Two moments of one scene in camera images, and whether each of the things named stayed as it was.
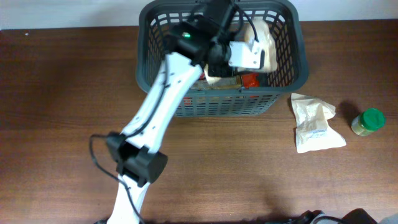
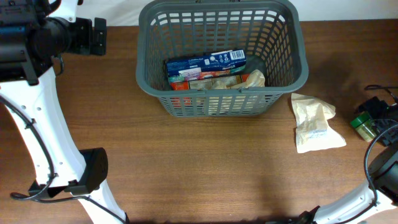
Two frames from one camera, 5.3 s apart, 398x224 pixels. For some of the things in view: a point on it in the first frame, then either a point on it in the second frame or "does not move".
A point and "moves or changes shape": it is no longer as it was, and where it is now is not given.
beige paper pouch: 255,30 → 255,78
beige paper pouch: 313,132 does not move
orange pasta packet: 249,80 → 225,82
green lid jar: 367,122 moves or changes shape
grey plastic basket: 217,98 does not move
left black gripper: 216,70 → 87,45
